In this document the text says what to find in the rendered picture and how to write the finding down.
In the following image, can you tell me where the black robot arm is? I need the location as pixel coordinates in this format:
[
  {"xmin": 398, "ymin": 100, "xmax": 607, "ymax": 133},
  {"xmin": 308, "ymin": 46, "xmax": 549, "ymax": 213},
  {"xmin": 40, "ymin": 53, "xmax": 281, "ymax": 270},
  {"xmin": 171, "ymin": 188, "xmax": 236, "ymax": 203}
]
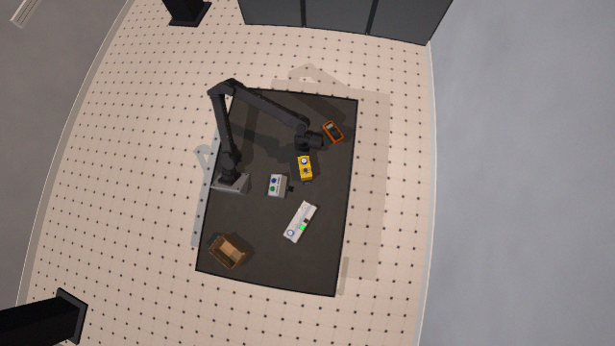
[{"xmin": 207, "ymin": 78, "xmax": 324, "ymax": 186}]

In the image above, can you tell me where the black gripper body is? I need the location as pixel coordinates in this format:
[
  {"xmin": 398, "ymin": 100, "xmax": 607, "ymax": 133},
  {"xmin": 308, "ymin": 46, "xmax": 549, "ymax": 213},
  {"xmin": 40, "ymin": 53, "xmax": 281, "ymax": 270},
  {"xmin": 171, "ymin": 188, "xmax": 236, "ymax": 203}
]
[{"xmin": 294, "ymin": 140, "xmax": 309, "ymax": 157}]

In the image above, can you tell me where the white key housing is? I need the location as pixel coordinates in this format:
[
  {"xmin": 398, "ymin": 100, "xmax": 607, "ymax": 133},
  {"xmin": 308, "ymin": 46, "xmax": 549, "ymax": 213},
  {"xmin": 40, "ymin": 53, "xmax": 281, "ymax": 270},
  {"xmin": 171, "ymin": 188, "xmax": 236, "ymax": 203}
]
[{"xmin": 268, "ymin": 174, "xmax": 294, "ymax": 199}]

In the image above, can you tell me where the small open brown cardboard box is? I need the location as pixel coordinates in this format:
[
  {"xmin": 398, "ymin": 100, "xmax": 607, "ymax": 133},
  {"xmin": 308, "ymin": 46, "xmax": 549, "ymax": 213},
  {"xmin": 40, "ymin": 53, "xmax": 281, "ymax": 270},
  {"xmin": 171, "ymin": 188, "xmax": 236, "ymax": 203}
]
[{"xmin": 209, "ymin": 235, "xmax": 250, "ymax": 269}]

